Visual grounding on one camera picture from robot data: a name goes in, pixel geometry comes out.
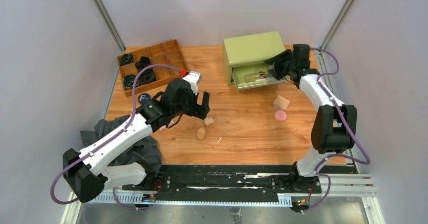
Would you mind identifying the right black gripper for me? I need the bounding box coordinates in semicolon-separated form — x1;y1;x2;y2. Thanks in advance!
263;50;295;80

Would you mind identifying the black hair tie middle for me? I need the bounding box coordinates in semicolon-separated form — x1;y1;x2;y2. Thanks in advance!
135;57;152;71

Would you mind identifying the green metal drawer box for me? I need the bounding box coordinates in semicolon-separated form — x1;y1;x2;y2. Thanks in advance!
222;31;285;90

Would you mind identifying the right aluminium frame post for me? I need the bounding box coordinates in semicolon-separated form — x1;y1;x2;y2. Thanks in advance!
321;0;355;49

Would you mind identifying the black hair tie top-left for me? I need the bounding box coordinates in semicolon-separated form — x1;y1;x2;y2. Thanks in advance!
119;53;135;67

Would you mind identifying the brown compartment tray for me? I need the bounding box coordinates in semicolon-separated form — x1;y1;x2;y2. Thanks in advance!
117;39;190;97

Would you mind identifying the pink rectangular card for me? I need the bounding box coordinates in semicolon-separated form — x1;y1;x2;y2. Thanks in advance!
159;120;175;131

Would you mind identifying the left aluminium frame post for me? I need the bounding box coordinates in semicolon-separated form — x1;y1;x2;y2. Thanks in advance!
92;0;126;52

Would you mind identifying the pink round powder puff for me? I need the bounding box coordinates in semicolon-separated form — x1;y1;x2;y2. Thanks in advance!
274;110;287;122

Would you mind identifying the purple cable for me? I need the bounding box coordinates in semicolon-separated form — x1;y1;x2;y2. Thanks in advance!
50;64;188;205
309;47;372;213

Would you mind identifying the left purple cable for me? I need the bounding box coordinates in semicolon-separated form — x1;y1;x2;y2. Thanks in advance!
50;64;188;205

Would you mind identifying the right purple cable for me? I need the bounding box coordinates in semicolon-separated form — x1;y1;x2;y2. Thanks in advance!
309;47;372;213

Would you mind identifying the round navy compact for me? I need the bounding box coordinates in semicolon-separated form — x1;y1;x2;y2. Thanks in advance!
137;93;151;105

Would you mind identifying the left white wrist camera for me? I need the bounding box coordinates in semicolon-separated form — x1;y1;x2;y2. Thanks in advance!
183;71;202;95

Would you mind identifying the grey cloth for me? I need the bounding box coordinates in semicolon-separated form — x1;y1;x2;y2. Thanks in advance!
79;117;163;176

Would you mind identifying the black hair tie lower-middle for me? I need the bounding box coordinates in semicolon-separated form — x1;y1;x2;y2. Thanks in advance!
138;68;157;85

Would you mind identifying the frosted glass perfume bottle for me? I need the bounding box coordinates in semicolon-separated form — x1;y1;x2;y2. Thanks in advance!
244;71;267;83

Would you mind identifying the black hair tie bottom-left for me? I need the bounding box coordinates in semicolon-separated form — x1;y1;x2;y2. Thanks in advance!
123;74;141;90

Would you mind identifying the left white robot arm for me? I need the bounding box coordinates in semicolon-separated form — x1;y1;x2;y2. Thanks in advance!
61;72;209;203

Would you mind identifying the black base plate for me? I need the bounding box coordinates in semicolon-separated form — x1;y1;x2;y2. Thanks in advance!
134;164;321;202

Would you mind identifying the tan square sponge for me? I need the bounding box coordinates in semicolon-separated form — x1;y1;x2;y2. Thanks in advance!
272;95;291;111

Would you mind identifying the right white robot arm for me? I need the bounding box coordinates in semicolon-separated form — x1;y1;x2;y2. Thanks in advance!
264;44;357;192

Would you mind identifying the aluminium frame post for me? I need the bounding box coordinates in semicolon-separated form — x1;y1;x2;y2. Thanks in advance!
321;0;355;49
92;0;126;52

